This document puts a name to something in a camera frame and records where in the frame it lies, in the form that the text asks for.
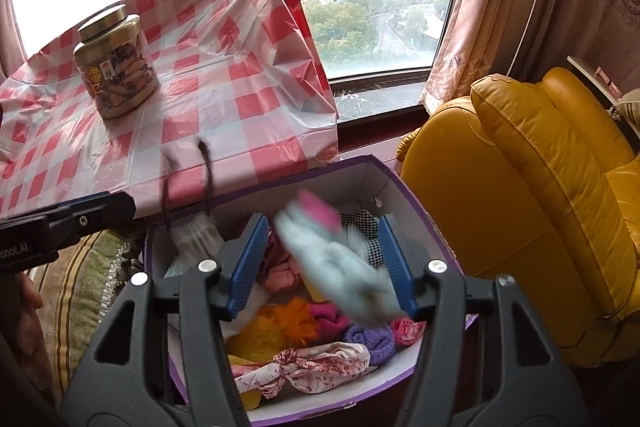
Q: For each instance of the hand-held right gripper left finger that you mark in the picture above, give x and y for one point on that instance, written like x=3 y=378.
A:
x=247 y=267

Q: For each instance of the person's left hand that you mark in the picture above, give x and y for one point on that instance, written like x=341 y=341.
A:
x=31 y=293

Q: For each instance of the beige cushion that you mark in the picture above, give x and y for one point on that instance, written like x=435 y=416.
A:
x=631 y=109

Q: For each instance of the striped towel cushion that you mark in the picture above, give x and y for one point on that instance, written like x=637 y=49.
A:
x=80 y=287

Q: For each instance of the pink cloth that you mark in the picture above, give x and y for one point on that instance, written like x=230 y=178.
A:
x=280 y=272

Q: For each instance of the purple knitted sock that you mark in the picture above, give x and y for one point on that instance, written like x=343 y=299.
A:
x=370 y=342

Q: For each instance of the white sock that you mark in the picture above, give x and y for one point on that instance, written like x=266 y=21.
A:
x=197 y=237

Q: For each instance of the white floral cloth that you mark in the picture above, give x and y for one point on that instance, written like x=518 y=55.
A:
x=320 y=364

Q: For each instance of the dark window frame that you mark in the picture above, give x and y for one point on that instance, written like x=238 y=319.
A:
x=375 y=79

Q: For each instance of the purple cardboard box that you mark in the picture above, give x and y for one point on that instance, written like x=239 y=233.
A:
x=360 y=182

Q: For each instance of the houndstooth sleeve cover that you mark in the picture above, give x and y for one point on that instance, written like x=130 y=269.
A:
x=357 y=224

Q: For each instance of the yellow leather sofa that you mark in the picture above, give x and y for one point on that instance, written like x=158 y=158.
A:
x=525 y=207

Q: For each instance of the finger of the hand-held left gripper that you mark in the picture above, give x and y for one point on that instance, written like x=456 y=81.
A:
x=75 y=203
x=100 y=212

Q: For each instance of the pink checkered plastic tablecloth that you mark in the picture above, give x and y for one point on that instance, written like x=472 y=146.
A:
x=225 y=107

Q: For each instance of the gold lid snack jar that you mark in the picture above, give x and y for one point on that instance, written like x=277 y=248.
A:
x=117 y=77

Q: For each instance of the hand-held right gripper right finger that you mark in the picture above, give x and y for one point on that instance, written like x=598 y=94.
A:
x=400 y=267

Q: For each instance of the magenta knit item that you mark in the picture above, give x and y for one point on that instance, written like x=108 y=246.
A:
x=327 y=314

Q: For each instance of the pale fuzzy sock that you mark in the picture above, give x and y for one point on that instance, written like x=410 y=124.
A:
x=340 y=267

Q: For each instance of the yellow sponge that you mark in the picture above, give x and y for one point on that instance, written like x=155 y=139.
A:
x=311 y=289

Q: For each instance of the orange mesh yellow scrubber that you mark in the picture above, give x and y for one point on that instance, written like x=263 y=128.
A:
x=295 y=319

